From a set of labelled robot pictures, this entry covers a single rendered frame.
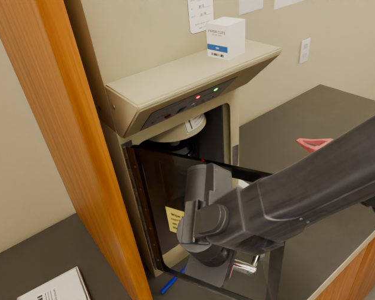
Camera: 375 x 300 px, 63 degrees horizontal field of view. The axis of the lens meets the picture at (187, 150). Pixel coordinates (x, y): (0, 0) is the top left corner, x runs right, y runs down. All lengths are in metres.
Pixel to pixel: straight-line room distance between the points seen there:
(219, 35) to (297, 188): 0.34
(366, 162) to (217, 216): 0.16
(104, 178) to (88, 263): 0.53
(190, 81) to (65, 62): 0.19
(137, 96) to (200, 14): 0.23
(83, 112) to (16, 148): 0.60
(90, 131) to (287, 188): 0.28
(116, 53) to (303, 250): 0.73
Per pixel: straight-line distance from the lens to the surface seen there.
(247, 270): 0.60
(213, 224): 0.36
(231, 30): 0.57
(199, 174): 0.45
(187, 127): 0.71
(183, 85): 0.49
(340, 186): 0.31
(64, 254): 1.06
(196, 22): 0.63
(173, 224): 0.68
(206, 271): 0.52
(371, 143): 0.30
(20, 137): 1.01
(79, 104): 0.44
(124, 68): 0.56
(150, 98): 0.46
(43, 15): 0.41
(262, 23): 1.44
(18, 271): 1.09
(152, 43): 0.58
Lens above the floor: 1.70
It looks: 35 degrees down
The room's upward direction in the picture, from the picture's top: 7 degrees counter-clockwise
